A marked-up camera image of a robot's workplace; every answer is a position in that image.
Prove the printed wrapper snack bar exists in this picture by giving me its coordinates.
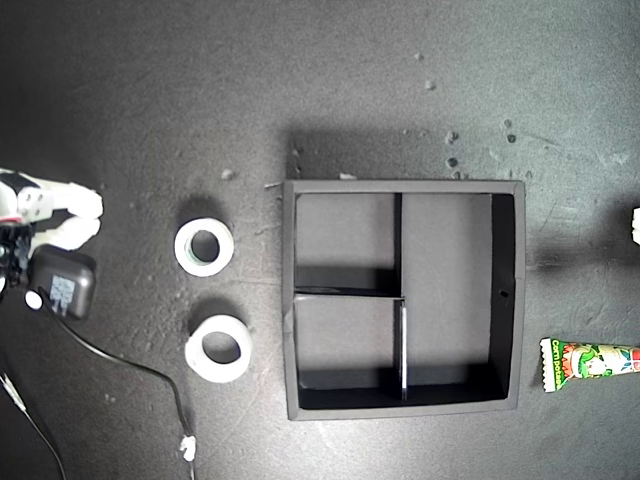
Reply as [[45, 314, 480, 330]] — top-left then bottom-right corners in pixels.
[[538, 336, 640, 394]]

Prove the white tape roll grey core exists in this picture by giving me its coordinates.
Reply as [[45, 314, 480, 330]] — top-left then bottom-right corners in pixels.
[[174, 217, 236, 277]]

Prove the black compartment tray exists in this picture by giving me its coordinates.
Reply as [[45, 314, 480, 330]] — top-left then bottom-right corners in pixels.
[[280, 179, 527, 423]]

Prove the black camera cable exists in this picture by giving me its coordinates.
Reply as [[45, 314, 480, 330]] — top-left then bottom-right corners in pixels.
[[35, 287, 199, 480]]

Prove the thin wire bundle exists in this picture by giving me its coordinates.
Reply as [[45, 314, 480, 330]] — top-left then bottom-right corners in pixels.
[[0, 372, 69, 480]]

